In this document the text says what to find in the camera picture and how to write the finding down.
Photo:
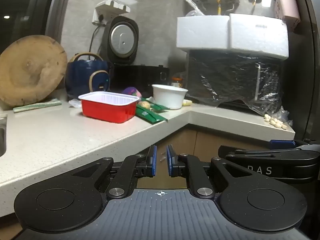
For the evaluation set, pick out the white plastic bowl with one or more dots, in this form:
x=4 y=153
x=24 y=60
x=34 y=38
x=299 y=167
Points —
x=170 y=98

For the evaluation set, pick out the wooden base cabinet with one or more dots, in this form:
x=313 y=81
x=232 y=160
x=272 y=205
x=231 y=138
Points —
x=212 y=140

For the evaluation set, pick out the purple wrapper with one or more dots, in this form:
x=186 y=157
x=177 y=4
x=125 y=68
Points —
x=131 y=91

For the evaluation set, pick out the round wooden cutting board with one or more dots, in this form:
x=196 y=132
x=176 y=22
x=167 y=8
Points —
x=30 y=70

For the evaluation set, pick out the yellow round sponge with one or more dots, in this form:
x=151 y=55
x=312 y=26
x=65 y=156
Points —
x=187 y=102

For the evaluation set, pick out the white wall socket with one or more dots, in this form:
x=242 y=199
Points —
x=98 y=20

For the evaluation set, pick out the pile of garlic cloves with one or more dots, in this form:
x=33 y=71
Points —
x=275 y=122

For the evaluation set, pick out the black oven in plastic wrap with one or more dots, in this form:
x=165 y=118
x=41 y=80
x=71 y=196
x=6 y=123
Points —
x=225 y=80

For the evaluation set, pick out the white plastic bag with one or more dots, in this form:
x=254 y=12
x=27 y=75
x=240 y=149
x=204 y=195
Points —
x=75 y=103

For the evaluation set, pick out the large black rice cooker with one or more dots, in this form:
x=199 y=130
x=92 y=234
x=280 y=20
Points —
x=140 y=78

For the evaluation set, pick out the steel sink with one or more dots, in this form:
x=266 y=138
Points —
x=2 y=140

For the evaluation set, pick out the pink wall box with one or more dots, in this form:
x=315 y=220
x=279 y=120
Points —
x=287 y=10

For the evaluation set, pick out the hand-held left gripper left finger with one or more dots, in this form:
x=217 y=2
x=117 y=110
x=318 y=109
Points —
x=154 y=160

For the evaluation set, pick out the white plastic holder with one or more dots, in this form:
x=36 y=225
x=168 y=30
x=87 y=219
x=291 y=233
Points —
x=113 y=5

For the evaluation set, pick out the red food tray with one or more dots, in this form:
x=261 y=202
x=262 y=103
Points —
x=105 y=110

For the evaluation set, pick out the clear plastic bag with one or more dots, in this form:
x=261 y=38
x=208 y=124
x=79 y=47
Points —
x=193 y=10

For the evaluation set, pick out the garlic bulb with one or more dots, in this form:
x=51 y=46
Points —
x=144 y=104

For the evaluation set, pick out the small blue rice cooker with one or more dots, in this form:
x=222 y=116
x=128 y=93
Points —
x=80 y=78

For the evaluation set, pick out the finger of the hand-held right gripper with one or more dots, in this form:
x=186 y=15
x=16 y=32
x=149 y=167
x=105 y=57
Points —
x=282 y=144
x=287 y=157

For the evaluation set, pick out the white foam box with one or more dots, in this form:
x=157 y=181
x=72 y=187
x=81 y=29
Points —
x=202 y=32
x=260 y=35

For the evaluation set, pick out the dark window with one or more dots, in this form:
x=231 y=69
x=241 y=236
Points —
x=22 y=10

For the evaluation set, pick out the glass jar with orange lid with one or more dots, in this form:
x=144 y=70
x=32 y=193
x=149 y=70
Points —
x=176 y=82

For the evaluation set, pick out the green striped cloth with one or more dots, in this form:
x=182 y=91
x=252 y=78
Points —
x=35 y=106

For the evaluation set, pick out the green snack packet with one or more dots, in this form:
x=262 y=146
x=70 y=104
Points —
x=148 y=115
x=158 y=107

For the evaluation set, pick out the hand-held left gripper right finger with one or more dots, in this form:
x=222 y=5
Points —
x=171 y=161

